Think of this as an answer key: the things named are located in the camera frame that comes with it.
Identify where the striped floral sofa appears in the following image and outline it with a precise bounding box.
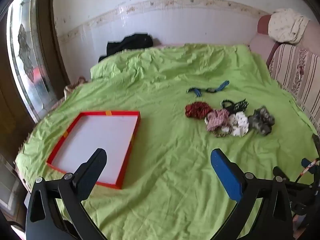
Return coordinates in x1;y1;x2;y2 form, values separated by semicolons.
249;15;320;130

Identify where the white dotted scrunchie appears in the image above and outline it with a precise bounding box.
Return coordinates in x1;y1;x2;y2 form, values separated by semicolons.
221;111;250;137

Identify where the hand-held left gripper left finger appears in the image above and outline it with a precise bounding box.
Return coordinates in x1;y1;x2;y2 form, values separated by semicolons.
25;148;108;240

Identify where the white patterned cloth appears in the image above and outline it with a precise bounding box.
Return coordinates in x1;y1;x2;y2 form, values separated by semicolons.
268;8;310;43

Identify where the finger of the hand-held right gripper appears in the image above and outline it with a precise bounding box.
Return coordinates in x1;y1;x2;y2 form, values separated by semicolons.
287;177;320;216

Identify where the red-rimmed white tray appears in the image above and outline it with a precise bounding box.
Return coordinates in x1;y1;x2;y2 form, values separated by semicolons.
46;110;141;190

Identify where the grey sheer scrunchie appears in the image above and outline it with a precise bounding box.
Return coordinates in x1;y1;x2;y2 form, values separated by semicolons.
247;106;275;136

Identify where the grey cabinet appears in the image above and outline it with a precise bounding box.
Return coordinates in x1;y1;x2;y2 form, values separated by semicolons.
0;152;28;218

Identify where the beige patterned cloth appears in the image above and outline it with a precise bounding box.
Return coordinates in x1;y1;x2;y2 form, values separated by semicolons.
64;77;88;98

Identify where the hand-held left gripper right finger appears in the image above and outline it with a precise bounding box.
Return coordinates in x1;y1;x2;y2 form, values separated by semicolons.
210;148;294;240

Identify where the green bed sheet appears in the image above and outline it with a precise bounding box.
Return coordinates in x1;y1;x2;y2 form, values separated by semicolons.
15;43;318;240

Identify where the wooden door with glass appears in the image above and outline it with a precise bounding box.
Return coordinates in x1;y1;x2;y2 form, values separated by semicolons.
0;0;70;123

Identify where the dark red scrunchie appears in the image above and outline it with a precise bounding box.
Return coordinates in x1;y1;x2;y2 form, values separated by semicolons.
185;102;212;119

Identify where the brown patterned hair tie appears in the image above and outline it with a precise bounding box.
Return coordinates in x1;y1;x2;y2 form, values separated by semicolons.
212;126;232;138

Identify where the black cloth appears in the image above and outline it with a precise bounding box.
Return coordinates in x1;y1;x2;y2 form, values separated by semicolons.
98;33;154;62

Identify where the black hair claw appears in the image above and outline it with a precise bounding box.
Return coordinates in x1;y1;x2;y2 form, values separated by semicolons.
221;99;250;114

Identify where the pink striped scrunchie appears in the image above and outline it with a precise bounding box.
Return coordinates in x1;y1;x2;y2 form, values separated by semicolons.
205;109;230;132

